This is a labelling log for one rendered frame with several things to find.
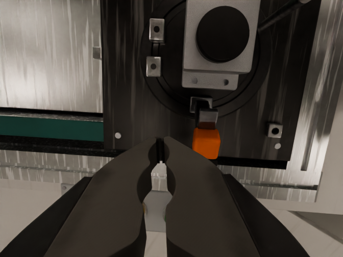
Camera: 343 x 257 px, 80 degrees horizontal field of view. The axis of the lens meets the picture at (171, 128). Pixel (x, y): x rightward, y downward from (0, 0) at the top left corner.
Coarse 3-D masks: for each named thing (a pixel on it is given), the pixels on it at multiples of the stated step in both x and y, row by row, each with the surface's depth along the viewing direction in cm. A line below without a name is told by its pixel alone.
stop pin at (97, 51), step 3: (93, 48) 25; (96, 48) 25; (99, 48) 25; (93, 51) 25; (96, 51) 25; (99, 51) 25; (93, 54) 25; (96, 54) 25; (99, 54) 25; (93, 57) 25; (96, 57) 25; (99, 57) 25
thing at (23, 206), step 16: (0, 192) 42; (16, 192) 42; (32, 192) 42; (48, 192) 42; (0, 208) 43; (16, 208) 43; (32, 208) 43; (0, 224) 44; (16, 224) 44; (288, 224) 40; (304, 224) 40; (0, 240) 45; (160, 240) 43; (304, 240) 41; (320, 240) 41; (336, 240) 41; (144, 256) 44; (160, 256) 44; (320, 256) 41; (336, 256) 41
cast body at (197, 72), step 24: (192, 0) 12; (216, 0) 12; (240, 0) 12; (192, 24) 12; (216, 24) 12; (240, 24) 11; (192, 48) 13; (216, 48) 12; (240, 48) 12; (192, 72) 16; (216, 72) 14; (240, 72) 13
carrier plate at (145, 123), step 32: (128, 0) 23; (160, 0) 23; (288, 0) 22; (320, 0) 22; (128, 32) 24; (288, 32) 23; (128, 64) 24; (288, 64) 23; (128, 96) 25; (256, 96) 24; (288, 96) 24; (128, 128) 26; (160, 128) 26; (192, 128) 26; (224, 128) 25; (256, 128) 25; (288, 128) 25; (288, 160) 26
